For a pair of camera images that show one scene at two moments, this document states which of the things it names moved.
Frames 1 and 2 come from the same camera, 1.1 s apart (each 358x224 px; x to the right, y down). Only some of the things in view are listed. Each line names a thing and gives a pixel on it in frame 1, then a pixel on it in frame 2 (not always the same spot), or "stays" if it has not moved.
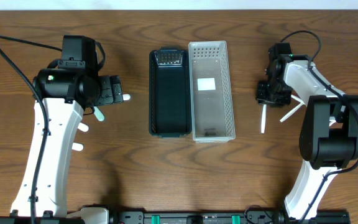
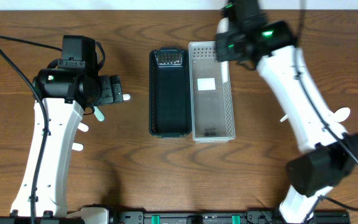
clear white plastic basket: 212,116 stays
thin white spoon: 263,118 → 222,25
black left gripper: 112,90 stays
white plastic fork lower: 77,146 stays
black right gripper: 274,98 → 225,50
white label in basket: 205,84 stays
